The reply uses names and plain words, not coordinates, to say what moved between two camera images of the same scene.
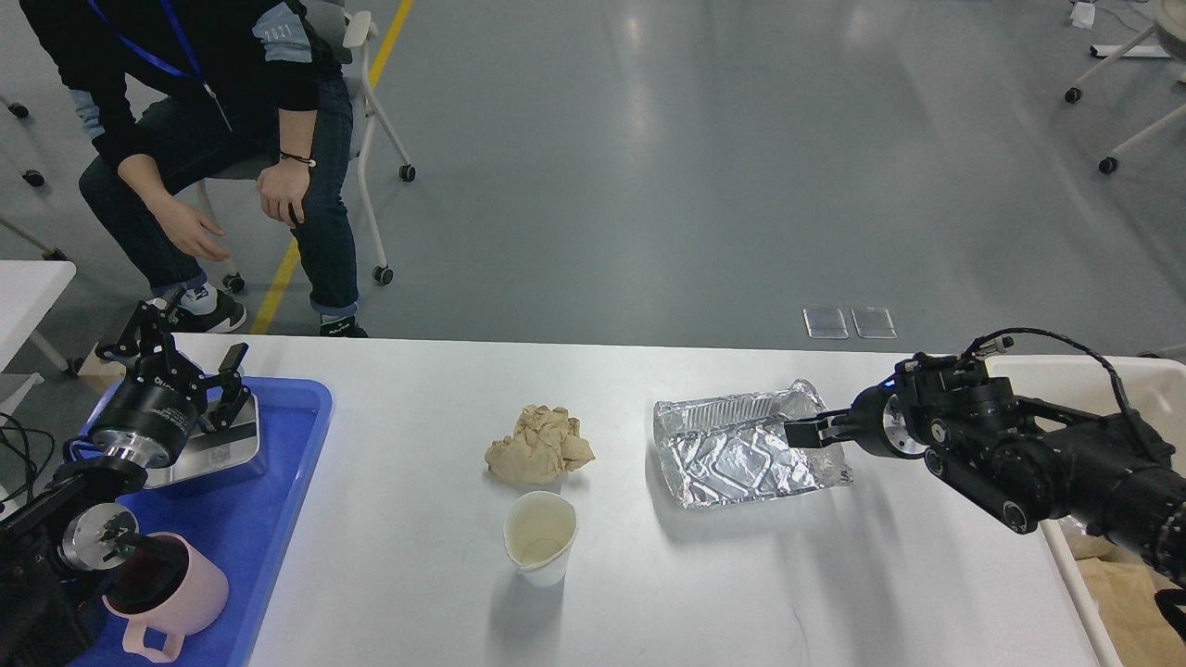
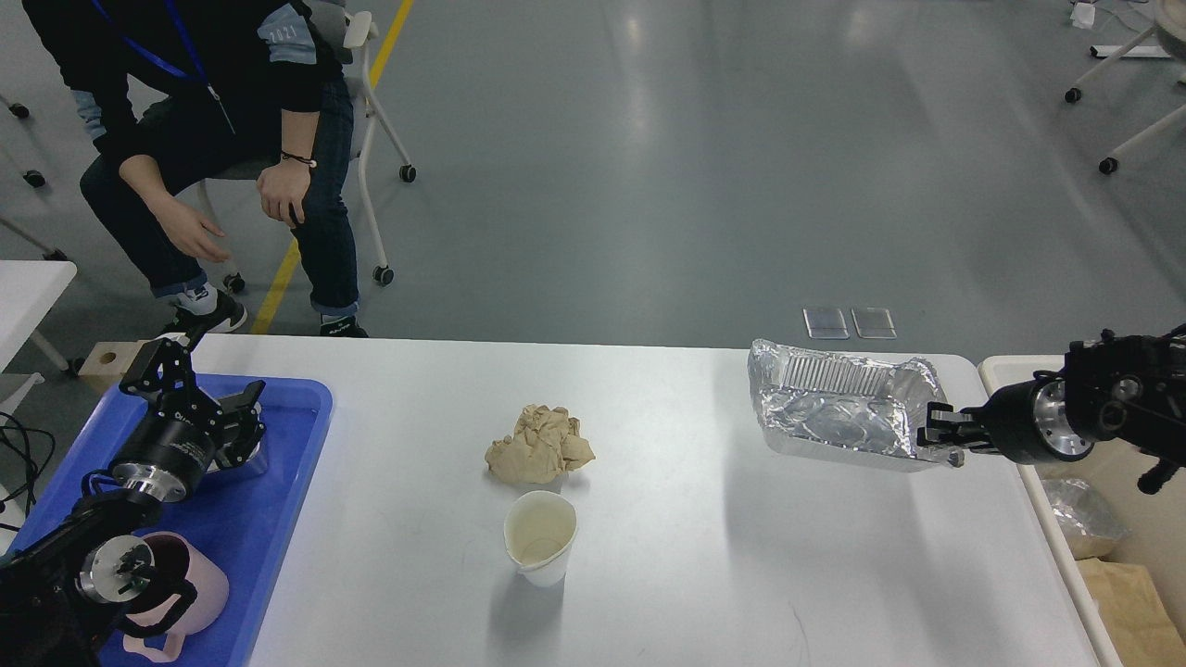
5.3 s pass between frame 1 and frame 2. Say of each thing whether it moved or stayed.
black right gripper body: moved
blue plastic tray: stayed
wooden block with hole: stayed
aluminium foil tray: moved
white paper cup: stayed
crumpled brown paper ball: stayed
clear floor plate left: stayed
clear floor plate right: stayed
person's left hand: stayed
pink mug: stayed
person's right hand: stayed
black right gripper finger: moved
